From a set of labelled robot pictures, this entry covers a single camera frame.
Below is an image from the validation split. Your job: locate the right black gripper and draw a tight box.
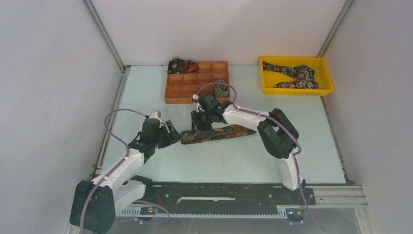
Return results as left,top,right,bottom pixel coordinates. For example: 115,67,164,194
190,110,214,137

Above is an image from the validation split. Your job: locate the green orange patterned tie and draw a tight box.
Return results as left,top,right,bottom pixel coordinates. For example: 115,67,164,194
181,124,256,145

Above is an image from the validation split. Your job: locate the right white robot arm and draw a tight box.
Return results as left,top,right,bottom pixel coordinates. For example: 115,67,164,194
191,92,303,204

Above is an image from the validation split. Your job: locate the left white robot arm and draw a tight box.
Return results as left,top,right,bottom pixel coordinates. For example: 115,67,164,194
69,117,180,234

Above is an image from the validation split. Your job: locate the orange compartment tray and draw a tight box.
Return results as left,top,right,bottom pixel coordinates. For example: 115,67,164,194
164,61,229,104

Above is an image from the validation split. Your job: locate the rolled olive green tie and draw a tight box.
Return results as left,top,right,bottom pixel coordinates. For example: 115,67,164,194
213,79,229,98

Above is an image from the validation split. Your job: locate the rolled red black tie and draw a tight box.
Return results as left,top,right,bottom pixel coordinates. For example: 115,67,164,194
183,60,199,74

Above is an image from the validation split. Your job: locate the rolled black floral tie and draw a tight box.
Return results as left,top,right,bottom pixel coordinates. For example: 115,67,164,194
167,58,186,74

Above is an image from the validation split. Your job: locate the yellow plastic bin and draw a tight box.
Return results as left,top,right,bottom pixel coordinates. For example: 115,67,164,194
260,57,334,96

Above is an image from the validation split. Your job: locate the dark floral tie in bin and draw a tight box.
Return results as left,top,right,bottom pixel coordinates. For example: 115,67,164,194
262,61,319,89

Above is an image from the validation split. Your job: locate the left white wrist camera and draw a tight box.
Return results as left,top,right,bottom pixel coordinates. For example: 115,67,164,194
148,110,163,122

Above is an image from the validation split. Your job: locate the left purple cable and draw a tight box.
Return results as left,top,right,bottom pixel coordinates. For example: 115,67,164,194
78,108,171,234

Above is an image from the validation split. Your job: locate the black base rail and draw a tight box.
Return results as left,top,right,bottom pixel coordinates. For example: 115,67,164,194
120,182,316,219

